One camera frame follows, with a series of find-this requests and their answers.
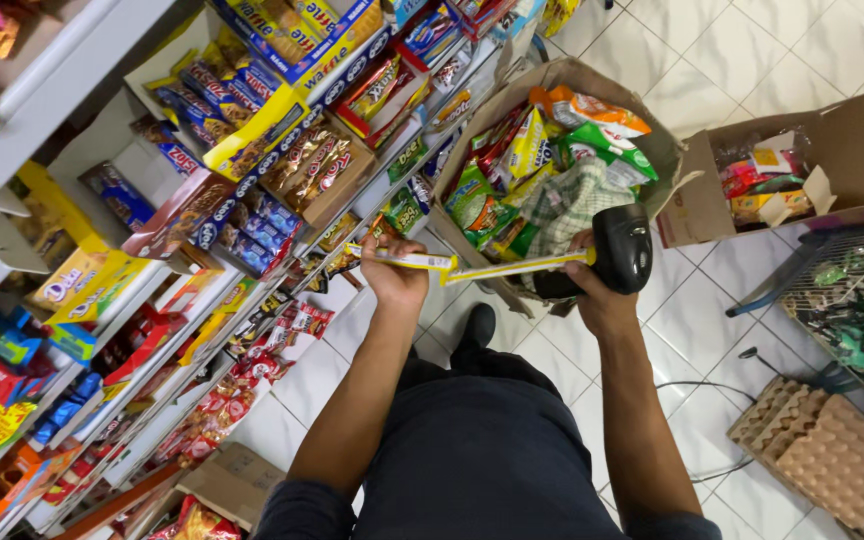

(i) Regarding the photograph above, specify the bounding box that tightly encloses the person's right hand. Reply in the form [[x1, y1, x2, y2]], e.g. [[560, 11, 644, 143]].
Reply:
[[561, 228, 654, 339]]

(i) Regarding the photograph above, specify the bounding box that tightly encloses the person's left hand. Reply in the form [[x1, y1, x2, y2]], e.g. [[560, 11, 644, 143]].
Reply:
[[357, 234, 431, 310]]

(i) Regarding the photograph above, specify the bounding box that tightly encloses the yellow sachet strip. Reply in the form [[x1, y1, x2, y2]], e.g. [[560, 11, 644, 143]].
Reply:
[[343, 241, 598, 288]]

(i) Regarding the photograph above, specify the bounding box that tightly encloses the black barcode scanner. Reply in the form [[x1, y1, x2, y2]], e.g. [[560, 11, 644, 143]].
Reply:
[[533, 204, 654, 301]]

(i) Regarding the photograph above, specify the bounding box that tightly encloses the green noodle packet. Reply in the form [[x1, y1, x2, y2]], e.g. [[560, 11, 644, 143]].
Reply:
[[444, 163, 517, 243]]

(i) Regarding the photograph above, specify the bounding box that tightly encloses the person's black shoe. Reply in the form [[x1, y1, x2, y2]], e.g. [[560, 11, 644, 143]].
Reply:
[[450, 302, 498, 370]]

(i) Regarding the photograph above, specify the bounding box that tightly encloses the large cardboard box of snacks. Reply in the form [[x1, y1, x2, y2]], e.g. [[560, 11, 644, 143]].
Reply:
[[426, 58, 705, 318]]

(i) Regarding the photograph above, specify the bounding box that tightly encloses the yellow snack packet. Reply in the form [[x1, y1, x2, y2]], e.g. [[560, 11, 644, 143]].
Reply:
[[505, 107, 555, 183]]

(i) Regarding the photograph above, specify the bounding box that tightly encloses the checked green white cloth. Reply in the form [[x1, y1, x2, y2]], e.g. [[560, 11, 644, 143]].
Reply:
[[518, 156, 637, 260]]

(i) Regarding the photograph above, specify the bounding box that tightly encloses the shop shelf with snack boxes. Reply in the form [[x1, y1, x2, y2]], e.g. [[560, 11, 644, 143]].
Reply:
[[0, 0, 553, 540]]

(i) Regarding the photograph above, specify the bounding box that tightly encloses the person's dark clothing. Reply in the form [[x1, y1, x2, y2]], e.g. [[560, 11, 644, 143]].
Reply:
[[252, 348, 726, 540]]

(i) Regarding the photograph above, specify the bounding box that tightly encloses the green white snack packet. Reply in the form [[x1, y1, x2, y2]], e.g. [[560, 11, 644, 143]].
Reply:
[[561, 122, 660, 189]]

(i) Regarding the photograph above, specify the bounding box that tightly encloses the orange white snack packet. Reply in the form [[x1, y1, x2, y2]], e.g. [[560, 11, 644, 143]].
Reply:
[[528, 84, 653, 141]]

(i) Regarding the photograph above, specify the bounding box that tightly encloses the small brown cardboard box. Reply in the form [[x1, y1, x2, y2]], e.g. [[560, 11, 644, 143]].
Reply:
[[175, 441, 288, 534]]

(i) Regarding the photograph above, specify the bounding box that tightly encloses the cardboard box with bagged packets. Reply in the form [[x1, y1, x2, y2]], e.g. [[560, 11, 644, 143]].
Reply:
[[655, 90, 864, 249]]

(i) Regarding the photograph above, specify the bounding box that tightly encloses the stack of cardboard egg trays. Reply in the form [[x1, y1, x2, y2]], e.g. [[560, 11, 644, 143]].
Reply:
[[726, 375, 864, 540]]

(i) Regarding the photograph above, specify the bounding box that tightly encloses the black cable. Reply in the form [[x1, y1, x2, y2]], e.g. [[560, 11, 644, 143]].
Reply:
[[653, 378, 762, 483]]

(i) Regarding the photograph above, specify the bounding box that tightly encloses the wire basket with green packets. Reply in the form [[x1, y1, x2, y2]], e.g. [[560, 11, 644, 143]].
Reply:
[[726, 223, 864, 421]]

